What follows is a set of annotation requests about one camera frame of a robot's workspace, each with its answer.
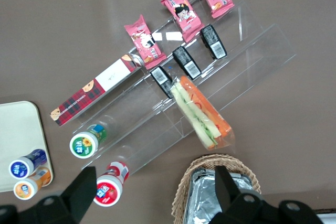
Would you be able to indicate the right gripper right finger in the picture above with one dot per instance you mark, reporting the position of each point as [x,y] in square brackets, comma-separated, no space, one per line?
[231,200]

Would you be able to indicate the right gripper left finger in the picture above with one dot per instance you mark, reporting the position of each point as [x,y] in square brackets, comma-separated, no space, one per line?
[78,195]

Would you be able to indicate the plastic-wrapped sandwich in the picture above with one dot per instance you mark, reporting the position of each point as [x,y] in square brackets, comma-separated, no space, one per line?
[199,113]

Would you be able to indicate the beige plastic tray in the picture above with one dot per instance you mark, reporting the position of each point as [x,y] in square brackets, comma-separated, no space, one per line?
[18,129]

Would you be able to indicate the aluminium foil container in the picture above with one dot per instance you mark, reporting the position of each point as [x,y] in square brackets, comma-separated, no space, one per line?
[202,200]

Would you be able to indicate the red-label white-lid bottle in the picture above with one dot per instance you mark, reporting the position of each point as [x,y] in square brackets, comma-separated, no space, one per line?
[107,191]

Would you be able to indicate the green-label white-lid bottle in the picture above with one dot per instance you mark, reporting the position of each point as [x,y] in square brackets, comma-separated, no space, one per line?
[84,145]

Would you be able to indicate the wicker basket with foil container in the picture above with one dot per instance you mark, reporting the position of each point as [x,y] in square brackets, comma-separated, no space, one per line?
[183,182]

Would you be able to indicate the orange-label white-lid bottle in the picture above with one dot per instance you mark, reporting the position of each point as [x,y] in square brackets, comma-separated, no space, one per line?
[25,189]

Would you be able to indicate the blue-label white-lid bottle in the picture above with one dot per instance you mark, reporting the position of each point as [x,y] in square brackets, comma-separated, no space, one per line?
[19,168]

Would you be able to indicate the red plaid cookie box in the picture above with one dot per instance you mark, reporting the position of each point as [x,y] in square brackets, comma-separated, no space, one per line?
[78,100]

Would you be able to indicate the small black barcode box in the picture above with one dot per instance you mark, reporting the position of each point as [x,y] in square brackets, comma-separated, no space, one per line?
[187,62]
[213,41]
[161,81]

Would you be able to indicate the clear acrylic stepped stand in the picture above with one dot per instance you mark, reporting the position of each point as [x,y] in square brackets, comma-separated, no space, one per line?
[262,51]

